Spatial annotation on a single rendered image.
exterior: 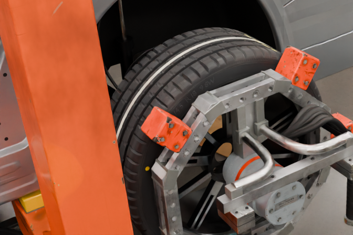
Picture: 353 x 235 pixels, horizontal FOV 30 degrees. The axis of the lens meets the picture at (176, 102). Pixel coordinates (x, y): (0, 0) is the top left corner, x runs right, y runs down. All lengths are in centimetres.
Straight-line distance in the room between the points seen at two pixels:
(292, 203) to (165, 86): 44
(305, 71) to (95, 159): 63
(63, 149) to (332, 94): 268
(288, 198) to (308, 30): 82
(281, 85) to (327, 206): 141
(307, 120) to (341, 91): 224
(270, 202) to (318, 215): 134
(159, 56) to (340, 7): 85
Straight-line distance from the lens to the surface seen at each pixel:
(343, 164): 172
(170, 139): 160
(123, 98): 179
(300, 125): 172
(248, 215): 154
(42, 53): 129
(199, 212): 192
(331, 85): 400
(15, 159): 199
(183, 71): 170
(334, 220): 299
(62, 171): 142
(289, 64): 176
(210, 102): 163
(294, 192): 172
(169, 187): 167
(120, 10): 224
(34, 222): 207
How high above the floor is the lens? 193
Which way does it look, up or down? 30 degrees down
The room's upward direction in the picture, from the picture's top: 7 degrees counter-clockwise
